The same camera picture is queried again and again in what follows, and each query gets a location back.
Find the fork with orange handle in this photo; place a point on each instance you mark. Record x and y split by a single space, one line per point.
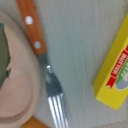
55 94

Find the yellow butter box toy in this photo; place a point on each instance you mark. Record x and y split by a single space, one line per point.
111 83

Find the round beige plate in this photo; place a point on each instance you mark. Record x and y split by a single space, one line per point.
21 90

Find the knife with orange handle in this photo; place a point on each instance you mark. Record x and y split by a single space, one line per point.
34 123

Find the grey green-padded gripper finger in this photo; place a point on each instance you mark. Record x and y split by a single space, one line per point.
4 56

